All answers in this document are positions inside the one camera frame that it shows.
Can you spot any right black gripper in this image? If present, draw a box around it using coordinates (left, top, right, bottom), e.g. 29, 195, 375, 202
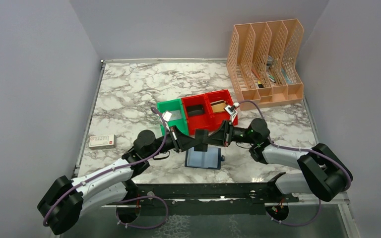
202, 119, 256, 147

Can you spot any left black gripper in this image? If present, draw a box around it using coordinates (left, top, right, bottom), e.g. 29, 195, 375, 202
145, 125, 200, 160

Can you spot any silver grey card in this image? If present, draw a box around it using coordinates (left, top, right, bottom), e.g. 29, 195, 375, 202
193, 129, 209, 152

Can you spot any navy blue card holder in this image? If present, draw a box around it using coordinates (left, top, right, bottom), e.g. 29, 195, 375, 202
185, 146, 225, 170

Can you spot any green plastic bin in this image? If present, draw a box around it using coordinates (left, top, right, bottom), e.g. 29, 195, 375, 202
156, 99, 189, 135

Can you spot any red double bin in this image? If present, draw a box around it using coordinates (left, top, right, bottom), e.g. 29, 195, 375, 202
181, 90, 233, 135

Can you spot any peach desk file organizer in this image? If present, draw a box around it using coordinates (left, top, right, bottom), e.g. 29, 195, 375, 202
226, 18, 304, 111

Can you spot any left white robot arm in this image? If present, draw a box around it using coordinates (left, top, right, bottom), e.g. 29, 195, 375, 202
37, 126, 208, 235

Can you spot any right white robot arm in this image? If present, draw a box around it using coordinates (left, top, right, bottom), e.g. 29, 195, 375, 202
201, 118, 353, 202

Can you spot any silver VIP card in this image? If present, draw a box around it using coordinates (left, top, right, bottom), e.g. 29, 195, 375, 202
170, 110, 182, 121

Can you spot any gold striped card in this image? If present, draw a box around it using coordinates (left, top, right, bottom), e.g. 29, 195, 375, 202
210, 100, 228, 114

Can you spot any black card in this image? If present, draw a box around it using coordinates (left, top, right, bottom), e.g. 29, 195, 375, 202
186, 105, 205, 118

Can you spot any red pencil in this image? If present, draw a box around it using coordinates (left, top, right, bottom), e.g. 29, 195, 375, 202
252, 67, 261, 84

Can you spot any white red small box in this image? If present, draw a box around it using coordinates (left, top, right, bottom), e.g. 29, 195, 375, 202
89, 134, 116, 149

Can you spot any green marker pen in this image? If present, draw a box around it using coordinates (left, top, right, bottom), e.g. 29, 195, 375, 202
268, 75, 276, 83

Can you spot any round grey tin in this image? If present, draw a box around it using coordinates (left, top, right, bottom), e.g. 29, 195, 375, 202
266, 55, 274, 69

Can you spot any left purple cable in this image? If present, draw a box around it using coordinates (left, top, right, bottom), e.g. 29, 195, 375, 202
42, 107, 172, 227

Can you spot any purple cable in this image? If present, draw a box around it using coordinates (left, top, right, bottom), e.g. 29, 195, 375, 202
238, 100, 353, 227
42, 107, 172, 227

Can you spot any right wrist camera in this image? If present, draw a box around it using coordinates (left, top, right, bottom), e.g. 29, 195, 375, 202
224, 102, 240, 122

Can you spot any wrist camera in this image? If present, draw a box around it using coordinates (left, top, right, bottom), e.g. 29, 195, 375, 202
224, 102, 240, 122
162, 111, 173, 122

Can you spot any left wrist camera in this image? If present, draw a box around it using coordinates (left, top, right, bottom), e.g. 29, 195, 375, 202
162, 111, 173, 122

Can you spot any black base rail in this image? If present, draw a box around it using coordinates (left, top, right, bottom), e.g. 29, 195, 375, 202
105, 176, 300, 227

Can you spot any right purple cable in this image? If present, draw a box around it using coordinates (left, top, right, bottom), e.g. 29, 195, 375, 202
238, 100, 353, 227

